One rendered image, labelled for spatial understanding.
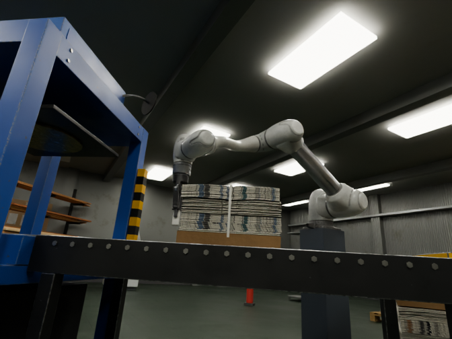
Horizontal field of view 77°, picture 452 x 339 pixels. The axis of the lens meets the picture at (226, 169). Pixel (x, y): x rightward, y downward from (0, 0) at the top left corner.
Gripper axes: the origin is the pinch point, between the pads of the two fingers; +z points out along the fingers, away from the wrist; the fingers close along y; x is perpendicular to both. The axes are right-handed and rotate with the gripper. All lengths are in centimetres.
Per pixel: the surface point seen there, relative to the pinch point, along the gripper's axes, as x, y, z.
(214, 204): -21.8, -24.3, -1.8
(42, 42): 38, -57, -51
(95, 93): 38, -23, -52
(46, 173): 99, 30, -29
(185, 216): -11.2, -24.5, 3.0
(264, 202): -40.4, -23.5, -3.6
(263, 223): -40.1, -23.1, 4.2
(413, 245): -478, 818, -72
